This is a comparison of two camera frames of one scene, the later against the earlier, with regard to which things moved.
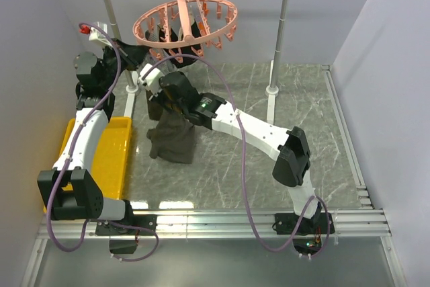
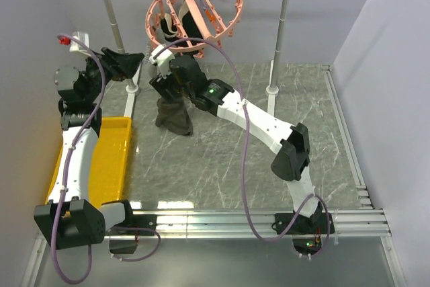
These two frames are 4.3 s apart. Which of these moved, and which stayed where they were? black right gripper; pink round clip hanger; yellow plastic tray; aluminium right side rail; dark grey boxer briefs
Moved: pink round clip hanger; dark grey boxer briefs; black right gripper
Stayed: yellow plastic tray; aluminium right side rail
